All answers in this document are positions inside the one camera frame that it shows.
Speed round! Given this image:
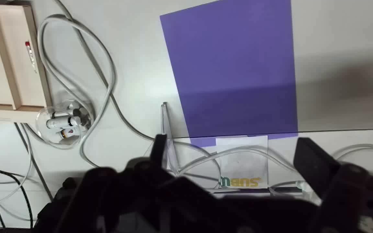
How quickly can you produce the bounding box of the black cable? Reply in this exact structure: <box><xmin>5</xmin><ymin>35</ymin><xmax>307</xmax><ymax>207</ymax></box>
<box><xmin>0</xmin><ymin>163</ymin><xmax>34</xmax><ymax>229</ymax></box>

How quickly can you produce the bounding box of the thin white cable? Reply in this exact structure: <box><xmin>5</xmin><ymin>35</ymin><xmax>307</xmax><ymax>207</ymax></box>
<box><xmin>0</xmin><ymin>131</ymin><xmax>34</xmax><ymax>227</ymax></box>

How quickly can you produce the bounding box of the wooden tray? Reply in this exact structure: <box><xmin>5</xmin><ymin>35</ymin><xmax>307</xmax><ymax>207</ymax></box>
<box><xmin>0</xmin><ymin>0</ymin><xmax>53</xmax><ymax>123</ymax></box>

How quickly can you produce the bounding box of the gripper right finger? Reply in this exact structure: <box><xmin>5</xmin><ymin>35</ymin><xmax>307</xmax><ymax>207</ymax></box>
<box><xmin>293</xmin><ymin>137</ymin><xmax>373</xmax><ymax>233</ymax></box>

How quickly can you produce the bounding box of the purple towel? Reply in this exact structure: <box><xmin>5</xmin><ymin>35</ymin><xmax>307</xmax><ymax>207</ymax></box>
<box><xmin>159</xmin><ymin>0</ymin><xmax>299</xmax><ymax>148</ymax></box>

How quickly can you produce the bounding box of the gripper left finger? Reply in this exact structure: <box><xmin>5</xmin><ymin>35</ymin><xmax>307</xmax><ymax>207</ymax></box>
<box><xmin>36</xmin><ymin>134</ymin><xmax>221</xmax><ymax>233</ymax></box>

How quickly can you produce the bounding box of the red and white pen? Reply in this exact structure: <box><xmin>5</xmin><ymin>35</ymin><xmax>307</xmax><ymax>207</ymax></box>
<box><xmin>25</xmin><ymin>40</ymin><xmax>39</xmax><ymax>74</ymax></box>

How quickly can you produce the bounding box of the dark grey cable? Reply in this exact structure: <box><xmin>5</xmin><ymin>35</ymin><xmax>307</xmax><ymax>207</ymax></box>
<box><xmin>14</xmin><ymin>122</ymin><xmax>55</xmax><ymax>202</ymax></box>

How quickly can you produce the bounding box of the small white bottle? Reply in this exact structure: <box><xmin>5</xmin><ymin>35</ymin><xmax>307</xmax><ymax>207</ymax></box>
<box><xmin>46</xmin><ymin>116</ymin><xmax>82</xmax><ymax>129</ymax></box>

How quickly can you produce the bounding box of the white paper label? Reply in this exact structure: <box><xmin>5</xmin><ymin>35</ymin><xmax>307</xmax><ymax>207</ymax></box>
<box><xmin>215</xmin><ymin>136</ymin><xmax>268</xmax><ymax>189</ymax></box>

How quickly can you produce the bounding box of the thick grey cable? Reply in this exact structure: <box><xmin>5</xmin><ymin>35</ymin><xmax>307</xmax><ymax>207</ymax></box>
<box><xmin>23</xmin><ymin>14</ymin><xmax>117</xmax><ymax>169</ymax></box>

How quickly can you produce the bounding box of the thin grey cable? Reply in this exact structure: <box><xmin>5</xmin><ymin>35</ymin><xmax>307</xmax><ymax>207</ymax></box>
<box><xmin>55</xmin><ymin>0</ymin><xmax>156</xmax><ymax>142</ymax></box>

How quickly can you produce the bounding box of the small bottle with orange label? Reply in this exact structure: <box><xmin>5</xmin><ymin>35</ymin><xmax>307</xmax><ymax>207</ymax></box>
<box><xmin>60</xmin><ymin>128</ymin><xmax>81</xmax><ymax>140</ymax></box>

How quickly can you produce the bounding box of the small dark bottle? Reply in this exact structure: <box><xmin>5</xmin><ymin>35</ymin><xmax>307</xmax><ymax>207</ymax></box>
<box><xmin>52</xmin><ymin>109</ymin><xmax>81</xmax><ymax>118</ymax></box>

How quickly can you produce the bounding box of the clear round jar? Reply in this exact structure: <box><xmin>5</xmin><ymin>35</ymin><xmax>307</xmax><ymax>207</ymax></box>
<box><xmin>36</xmin><ymin>100</ymin><xmax>95</xmax><ymax>150</ymax></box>

